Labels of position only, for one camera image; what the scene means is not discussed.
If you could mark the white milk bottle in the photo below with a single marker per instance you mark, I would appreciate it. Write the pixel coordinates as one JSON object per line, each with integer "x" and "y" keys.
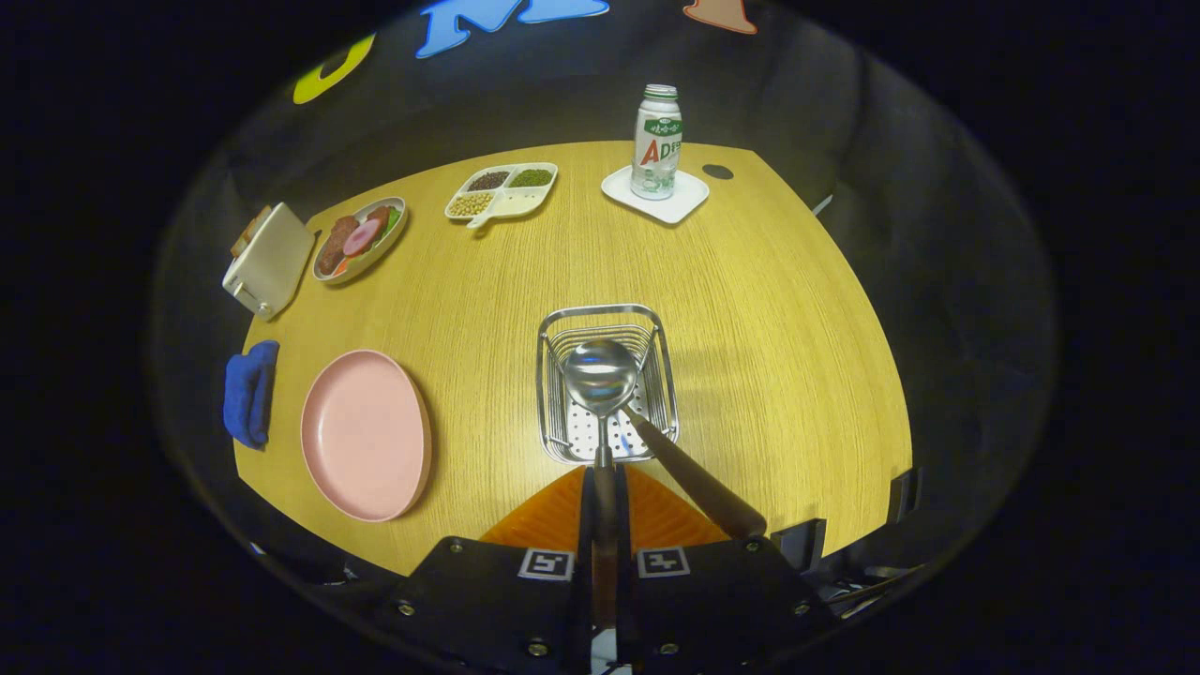
{"x": 656, "y": 141}

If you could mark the grey plate of food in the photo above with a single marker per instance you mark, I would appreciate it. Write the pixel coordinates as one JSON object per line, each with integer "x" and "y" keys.
{"x": 380, "y": 255}

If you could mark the white square coaster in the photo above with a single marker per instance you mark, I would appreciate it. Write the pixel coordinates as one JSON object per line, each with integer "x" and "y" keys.
{"x": 680, "y": 206}

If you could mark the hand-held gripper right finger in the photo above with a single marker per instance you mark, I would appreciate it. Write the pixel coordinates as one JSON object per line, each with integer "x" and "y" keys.
{"x": 623, "y": 525}

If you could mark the black table grommet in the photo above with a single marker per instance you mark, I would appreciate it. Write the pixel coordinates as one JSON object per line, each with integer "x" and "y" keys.
{"x": 718, "y": 172}

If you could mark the pile of yellow soybeans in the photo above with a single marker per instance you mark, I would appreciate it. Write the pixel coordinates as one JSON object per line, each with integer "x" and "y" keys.
{"x": 469, "y": 204}

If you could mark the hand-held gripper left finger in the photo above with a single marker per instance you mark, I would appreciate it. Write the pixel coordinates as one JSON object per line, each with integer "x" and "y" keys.
{"x": 586, "y": 525}

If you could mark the pile of dark beans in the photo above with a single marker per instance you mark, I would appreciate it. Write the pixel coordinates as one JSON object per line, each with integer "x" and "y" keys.
{"x": 487, "y": 180}

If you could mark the toast slice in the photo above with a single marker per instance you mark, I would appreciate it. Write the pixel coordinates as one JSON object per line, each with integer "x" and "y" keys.
{"x": 242, "y": 234}
{"x": 260, "y": 216}

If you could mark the blue cloth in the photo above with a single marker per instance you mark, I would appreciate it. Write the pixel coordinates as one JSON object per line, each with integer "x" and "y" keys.
{"x": 251, "y": 394}

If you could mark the black chair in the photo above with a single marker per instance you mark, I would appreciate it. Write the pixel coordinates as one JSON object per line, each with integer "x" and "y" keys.
{"x": 905, "y": 494}

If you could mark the cream toaster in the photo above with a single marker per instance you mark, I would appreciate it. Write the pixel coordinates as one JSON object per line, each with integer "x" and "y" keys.
{"x": 274, "y": 262}

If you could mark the pink plate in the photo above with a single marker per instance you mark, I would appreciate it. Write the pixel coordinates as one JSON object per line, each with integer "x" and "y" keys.
{"x": 366, "y": 436}

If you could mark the white divided dish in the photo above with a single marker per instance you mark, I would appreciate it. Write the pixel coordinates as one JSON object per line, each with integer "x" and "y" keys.
{"x": 520, "y": 202}

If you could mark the pile of green beans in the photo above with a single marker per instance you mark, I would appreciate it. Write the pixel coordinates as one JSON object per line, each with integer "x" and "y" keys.
{"x": 531, "y": 177}

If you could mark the green lettuce leaf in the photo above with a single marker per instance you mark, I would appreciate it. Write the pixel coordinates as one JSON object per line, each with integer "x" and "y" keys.
{"x": 392, "y": 221}

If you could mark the perforated metal basket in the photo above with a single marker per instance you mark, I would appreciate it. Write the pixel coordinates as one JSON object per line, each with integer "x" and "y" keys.
{"x": 661, "y": 403}

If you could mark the pink ham slice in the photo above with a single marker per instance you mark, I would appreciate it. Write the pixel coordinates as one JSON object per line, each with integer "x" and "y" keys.
{"x": 362, "y": 237}

